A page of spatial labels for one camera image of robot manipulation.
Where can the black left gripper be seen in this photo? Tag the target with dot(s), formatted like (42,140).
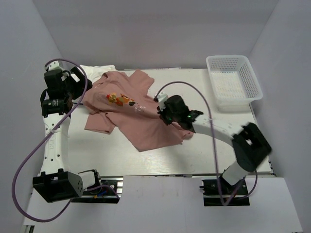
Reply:
(79,85)

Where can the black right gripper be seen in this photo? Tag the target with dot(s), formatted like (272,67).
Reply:
(167,121)

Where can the pink printed t shirt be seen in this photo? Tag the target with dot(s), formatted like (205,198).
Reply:
(118,100)

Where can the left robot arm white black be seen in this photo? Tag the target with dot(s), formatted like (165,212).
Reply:
(56,181)

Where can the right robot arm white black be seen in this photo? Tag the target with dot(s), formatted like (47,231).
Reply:
(249,144)

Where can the white folded t shirt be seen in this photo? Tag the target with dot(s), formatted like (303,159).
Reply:
(95,72)

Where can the white plastic mesh basket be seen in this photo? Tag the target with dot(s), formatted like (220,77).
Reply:
(233,80)

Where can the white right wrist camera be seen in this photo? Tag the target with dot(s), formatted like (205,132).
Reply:
(160,99)

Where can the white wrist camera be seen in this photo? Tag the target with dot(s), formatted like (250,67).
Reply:
(53,65)
(160,99)

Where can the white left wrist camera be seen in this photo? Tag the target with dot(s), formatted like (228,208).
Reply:
(53,65)

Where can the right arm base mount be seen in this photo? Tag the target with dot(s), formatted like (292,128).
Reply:
(211,196)

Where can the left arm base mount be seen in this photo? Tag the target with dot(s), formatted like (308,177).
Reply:
(110,194)

